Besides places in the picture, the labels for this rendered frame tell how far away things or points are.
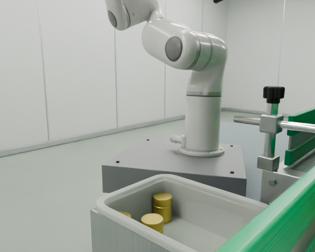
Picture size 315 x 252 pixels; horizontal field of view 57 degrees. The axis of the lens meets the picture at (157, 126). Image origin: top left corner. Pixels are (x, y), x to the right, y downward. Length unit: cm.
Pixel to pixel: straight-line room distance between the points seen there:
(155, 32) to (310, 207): 63
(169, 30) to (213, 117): 24
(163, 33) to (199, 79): 15
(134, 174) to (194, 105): 24
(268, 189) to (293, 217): 30
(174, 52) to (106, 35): 393
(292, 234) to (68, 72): 409
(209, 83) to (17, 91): 332
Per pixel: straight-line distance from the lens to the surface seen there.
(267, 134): 46
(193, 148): 78
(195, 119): 76
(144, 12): 95
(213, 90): 76
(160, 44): 75
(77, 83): 428
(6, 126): 390
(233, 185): 63
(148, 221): 45
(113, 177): 68
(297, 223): 20
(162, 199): 52
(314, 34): 665
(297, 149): 52
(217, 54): 76
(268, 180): 48
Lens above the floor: 104
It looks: 11 degrees down
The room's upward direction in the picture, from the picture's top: straight up
